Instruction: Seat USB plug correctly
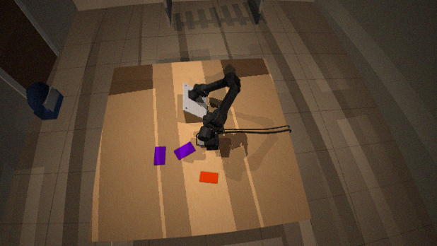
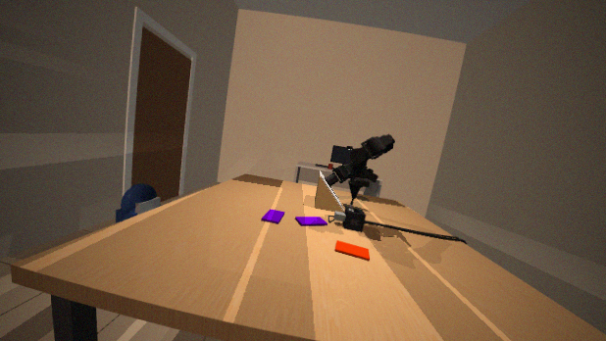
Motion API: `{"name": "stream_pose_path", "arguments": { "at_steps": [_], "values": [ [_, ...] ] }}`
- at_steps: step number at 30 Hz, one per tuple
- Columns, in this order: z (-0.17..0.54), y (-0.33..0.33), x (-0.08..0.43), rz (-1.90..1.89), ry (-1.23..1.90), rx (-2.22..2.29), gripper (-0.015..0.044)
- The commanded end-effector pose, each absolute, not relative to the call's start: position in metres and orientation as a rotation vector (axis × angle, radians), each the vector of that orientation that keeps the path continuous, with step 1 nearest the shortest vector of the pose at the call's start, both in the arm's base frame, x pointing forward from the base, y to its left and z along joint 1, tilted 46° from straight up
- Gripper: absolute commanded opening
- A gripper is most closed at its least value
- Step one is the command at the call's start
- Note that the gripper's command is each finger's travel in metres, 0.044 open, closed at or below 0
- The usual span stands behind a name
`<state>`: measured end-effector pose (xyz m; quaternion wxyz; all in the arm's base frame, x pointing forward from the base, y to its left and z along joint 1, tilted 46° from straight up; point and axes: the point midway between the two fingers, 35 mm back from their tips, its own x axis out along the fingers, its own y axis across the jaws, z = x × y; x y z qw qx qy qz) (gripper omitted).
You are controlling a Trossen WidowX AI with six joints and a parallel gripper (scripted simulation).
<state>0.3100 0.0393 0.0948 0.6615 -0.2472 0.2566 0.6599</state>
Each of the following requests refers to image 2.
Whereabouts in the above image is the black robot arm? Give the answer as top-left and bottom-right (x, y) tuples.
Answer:
(325, 133), (395, 188)

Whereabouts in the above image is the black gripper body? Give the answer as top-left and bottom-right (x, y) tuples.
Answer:
(346, 163), (370, 187)

